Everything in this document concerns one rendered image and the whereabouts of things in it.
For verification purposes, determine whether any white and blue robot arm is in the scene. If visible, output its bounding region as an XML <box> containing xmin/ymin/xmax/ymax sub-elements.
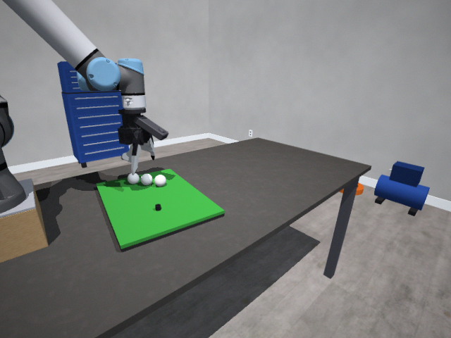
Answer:
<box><xmin>0</xmin><ymin>0</ymin><xmax>168</xmax><ymax>213</ymax></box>

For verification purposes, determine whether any green rectangular mat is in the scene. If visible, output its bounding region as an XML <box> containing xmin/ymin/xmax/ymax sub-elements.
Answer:
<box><xmin>97</xmin><ymin>169</ymin><xmax>225</xmax><ymax>252</ymax></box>

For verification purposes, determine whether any white ball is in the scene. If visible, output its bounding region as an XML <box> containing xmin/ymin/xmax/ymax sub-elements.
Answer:
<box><xmin>141</xmin><ymin>174</ymin><xmax>153</xmax><ymax>185</ymax></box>
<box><xmin>154</xmin><ymin>175</ymin><xmax>166</xmax><ymax>187</ymax></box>
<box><xmin>128</xmin><ymin>173</ymin><xmax>140</xmax><ymax>184</ymax></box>

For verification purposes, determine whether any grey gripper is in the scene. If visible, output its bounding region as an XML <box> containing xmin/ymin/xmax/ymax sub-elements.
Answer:
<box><xmin>118</xmin><ymin>108</ymin><xmax>155</xmax><ymax>175</ymax></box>

